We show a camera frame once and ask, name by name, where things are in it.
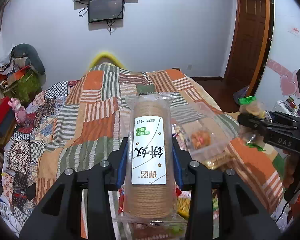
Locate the yellow foam bed rail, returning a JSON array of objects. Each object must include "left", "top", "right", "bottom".
[{"left": 88, "top": 51, "right": 126, "bottom": 69}]

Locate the clear plastic storage bin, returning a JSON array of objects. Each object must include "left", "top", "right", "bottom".
[{"left": 118, "top": 100, "right": 236, "bottom": 170}]

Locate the round biscuit stack pack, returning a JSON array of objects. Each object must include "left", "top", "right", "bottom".
[{"left": 120, "top": 92, "right": 186, "bottom": 226}]

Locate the patchwork striped blanket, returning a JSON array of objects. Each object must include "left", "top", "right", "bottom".
[{"left": 34, "top": 63, "right": 284, "bottom": 212}]

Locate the red and black box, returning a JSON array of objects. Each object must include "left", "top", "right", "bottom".
[{"left": 0, "top": 97, "right": 14, "bottom": 138}]

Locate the green patterned box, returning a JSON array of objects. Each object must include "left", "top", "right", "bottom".
[{"left": 3, "top": 66, "right": 41, "bottom": 105}]

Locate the pink heart wall sticker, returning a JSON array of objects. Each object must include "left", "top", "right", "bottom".
[{"left": 267, "top": 59, "right": 300, "bottom": 99}]

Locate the wooden door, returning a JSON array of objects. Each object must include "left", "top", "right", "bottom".
[{"left": 224, "top": 0, "right": 274, "bottom": 96}]

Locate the pink plush toy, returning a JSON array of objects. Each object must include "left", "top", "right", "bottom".
[{"left": 8, "top": 98, "right": 26, "bottom": 124}]

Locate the small black wall monitor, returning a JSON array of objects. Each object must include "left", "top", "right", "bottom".
[{"left": 88, "top": 0, "right": 124, "bottom": 23}]

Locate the green cookie bag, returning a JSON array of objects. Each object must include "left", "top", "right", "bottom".
[{"left": 239, "top": 96, "right": 265, "bottom": 152}]

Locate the checkered patterned quilt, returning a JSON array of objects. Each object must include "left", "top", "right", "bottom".
[{"left": 0, "top": 81, "right": 79, "bottom": 234}]

